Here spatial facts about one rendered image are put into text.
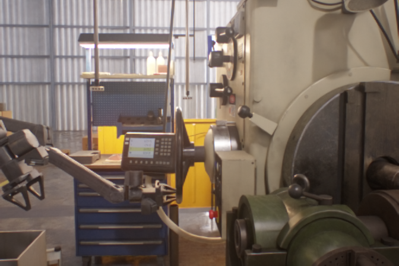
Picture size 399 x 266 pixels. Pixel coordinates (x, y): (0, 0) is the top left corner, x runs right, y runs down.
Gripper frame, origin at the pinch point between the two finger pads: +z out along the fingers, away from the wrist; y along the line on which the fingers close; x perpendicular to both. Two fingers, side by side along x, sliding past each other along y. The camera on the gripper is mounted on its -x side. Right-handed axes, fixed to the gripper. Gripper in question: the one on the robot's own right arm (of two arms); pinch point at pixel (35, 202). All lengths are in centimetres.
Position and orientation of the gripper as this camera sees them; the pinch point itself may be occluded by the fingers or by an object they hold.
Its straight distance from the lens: 114.6
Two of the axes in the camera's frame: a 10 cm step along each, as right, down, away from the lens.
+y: -0.6, -0.7, 10.0
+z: 5.0, 8.6, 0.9
